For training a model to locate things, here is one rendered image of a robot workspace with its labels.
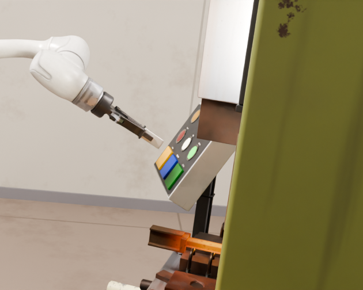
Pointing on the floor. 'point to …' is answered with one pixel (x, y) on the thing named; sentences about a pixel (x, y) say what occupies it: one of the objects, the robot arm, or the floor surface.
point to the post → (201, 212)
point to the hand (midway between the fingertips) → (151, 138)
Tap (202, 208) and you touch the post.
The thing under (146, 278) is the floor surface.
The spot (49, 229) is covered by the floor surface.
